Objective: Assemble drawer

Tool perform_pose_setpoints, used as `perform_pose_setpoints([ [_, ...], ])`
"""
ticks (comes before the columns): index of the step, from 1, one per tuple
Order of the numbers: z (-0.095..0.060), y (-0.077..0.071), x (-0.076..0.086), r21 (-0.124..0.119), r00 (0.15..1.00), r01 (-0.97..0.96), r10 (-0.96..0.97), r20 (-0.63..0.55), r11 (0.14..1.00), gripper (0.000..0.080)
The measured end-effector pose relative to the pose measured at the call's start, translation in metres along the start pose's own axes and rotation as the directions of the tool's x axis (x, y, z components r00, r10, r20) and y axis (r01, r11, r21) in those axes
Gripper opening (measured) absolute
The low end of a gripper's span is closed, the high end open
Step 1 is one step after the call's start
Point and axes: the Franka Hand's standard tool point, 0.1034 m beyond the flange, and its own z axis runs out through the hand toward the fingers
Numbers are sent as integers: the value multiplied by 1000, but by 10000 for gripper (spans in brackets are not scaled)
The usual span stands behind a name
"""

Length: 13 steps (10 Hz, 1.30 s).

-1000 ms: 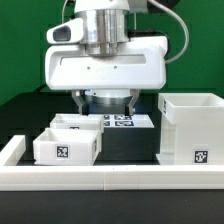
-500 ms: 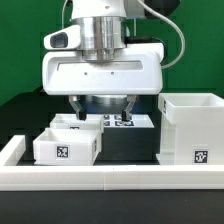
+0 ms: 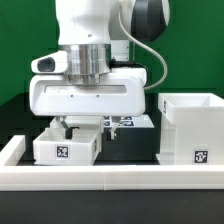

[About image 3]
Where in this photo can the white rear drawer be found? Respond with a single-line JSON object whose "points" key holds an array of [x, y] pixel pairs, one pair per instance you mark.
{"points": [[85, 122]]}

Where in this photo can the white front drawer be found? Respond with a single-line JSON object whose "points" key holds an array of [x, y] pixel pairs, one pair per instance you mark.
{"points": [[51, 148]]}

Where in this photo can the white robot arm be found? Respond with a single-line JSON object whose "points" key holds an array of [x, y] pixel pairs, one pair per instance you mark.
{"points": [[82, 78]]}

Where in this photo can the white drawer cabinet box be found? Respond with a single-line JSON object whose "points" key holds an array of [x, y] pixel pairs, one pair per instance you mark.
{"points": [[192, 129]]}

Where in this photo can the white drawer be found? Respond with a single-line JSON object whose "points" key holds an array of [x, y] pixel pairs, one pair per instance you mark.
{"points": [[85, 122], [51, 148]]}

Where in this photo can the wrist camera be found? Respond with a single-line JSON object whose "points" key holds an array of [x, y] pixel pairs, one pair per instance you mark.
{"points": [[55, 63]]}

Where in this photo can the paper sheet with markers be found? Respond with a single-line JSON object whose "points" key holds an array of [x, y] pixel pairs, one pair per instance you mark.
{"points": [[142, 121]]}

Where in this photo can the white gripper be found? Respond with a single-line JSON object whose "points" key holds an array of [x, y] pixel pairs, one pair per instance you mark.
{"points": [[119, 93]]}

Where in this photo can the white U-shaped border frame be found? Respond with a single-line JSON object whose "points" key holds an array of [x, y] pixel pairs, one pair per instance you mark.
{"points": [[14, 177]]}

